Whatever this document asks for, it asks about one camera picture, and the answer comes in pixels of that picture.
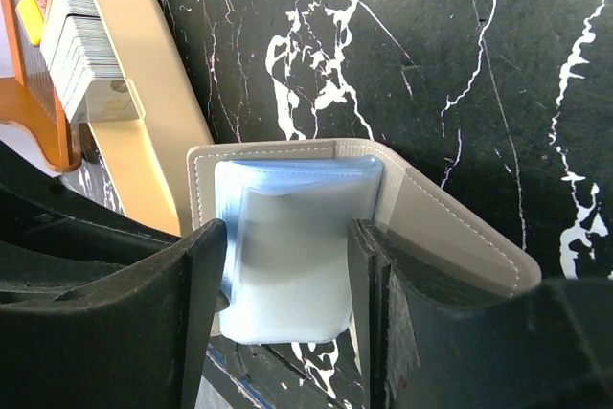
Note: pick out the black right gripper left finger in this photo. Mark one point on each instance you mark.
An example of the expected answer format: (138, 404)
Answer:
(89, 334)

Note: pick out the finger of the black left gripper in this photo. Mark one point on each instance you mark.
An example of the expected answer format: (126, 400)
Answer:
(54, 240)

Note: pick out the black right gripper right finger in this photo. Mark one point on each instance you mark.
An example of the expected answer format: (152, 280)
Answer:
(427, 339)

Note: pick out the stack of white cards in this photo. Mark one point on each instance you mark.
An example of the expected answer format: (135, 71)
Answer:
(83, 65)

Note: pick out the beige oval plastic tray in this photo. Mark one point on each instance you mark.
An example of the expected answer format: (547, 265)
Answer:
(146, 158)

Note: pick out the orange wooden rack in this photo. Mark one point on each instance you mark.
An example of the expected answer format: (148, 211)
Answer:
(29, 100)

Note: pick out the orange yellow small object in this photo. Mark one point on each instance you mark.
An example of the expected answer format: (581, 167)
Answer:
(31, 14)

